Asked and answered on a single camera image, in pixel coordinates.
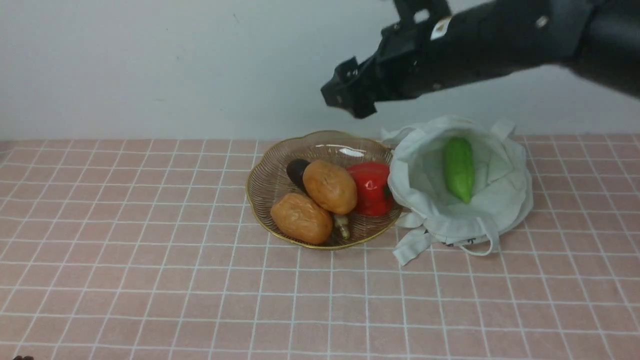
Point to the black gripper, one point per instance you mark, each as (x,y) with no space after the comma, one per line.
(396,62)

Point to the brown potato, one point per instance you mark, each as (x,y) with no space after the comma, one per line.
(330,186)
(299,217)

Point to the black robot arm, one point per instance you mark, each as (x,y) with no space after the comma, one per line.
(432,49)

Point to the white cloth bag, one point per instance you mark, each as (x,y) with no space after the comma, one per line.
(501,195)

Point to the dark purple eggplant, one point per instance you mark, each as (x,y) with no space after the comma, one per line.
(295,171)

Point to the red bell pepper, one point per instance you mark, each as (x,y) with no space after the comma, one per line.
(375,198)

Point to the green pepper vegetable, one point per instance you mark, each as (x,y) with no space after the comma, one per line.
(458,168)

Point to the brown potato front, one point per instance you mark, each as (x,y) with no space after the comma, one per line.
(299,217)

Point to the pink checkered tablecloth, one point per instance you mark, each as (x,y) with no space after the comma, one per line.
(148,250)

